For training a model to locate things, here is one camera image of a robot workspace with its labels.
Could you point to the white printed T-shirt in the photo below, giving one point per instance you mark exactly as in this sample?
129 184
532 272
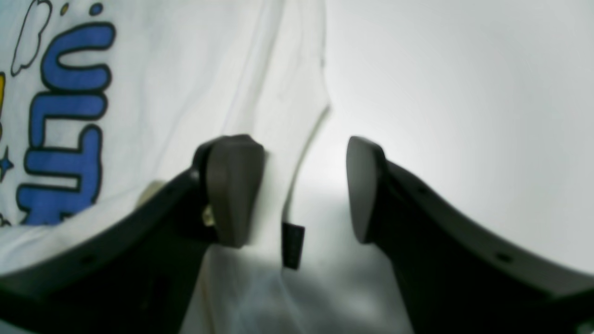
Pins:
103 102

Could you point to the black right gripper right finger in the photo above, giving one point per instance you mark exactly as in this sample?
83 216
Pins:
455 276

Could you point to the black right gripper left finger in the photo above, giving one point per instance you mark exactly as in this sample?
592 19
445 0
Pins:
139 274

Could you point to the black tag on table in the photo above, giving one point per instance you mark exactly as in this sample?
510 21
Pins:
293 237

